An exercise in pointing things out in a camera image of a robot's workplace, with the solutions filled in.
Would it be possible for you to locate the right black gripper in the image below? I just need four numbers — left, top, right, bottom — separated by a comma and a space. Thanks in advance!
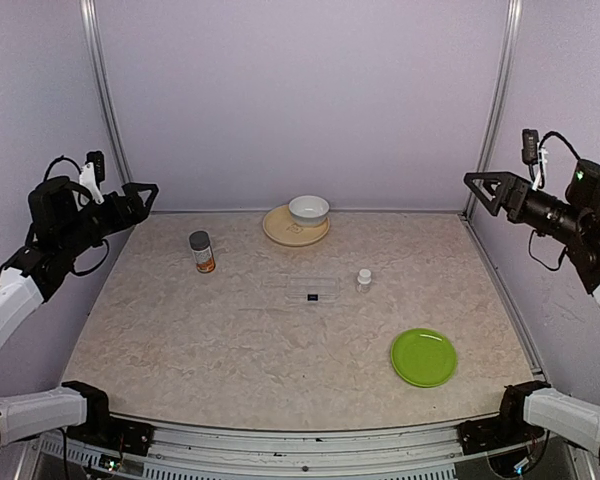
466, 170, 589, 245

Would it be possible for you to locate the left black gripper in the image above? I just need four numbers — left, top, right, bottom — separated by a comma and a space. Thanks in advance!
58, 181, 158, 258

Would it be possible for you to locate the clear plastic pill organizer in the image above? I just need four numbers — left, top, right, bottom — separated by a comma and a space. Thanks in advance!
262, 274, 340, 304

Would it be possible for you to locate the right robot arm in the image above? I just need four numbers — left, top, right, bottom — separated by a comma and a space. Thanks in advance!
464, 159, 600, 465

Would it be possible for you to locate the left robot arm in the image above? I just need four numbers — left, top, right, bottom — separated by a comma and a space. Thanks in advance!
0, 176, 159, 449

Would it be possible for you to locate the orange pill bottle grey cap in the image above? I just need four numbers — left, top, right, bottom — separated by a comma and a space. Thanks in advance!
189, 230, 216, 273

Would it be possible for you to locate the small white pill bottle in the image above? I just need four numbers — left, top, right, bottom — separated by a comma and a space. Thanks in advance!
357, 268, 372, 293

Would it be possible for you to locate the beige round plate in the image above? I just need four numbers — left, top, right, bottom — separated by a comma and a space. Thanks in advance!
262, 205, 330, 247

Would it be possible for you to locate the green round plate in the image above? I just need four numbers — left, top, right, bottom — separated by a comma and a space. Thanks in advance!
390, 328, 458, 388

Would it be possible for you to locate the white ceramic bowl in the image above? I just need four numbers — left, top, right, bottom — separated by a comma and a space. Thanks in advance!
288, 195, 330, 227

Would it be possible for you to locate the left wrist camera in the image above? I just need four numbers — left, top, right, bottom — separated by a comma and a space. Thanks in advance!
79, 151, 105, 205

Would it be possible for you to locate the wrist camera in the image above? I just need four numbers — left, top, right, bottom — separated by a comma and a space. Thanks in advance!
79, 151, 105, 205
521, 129, 548, 190

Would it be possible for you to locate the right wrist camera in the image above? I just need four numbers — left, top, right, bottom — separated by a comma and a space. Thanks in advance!
521, 129, 548, 190

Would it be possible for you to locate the right aluminium frame post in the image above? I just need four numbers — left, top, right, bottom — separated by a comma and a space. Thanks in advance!
462, 0, 524, 221

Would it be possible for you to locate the aluminium frame post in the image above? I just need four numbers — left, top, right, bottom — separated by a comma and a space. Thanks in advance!
79, 0, 132, 183
462, 0, 524, 221

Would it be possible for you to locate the left aluminium frame post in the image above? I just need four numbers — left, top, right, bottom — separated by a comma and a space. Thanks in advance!
79, 0, 132, 183

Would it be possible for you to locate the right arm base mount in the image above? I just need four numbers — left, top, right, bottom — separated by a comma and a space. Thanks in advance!
457, 380, 550, 455

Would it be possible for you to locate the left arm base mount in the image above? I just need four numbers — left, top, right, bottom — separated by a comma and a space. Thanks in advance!
61, 381, 154, 457

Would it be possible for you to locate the front aluminium rail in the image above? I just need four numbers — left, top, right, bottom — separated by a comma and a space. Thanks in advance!
17, 424, 589, 480

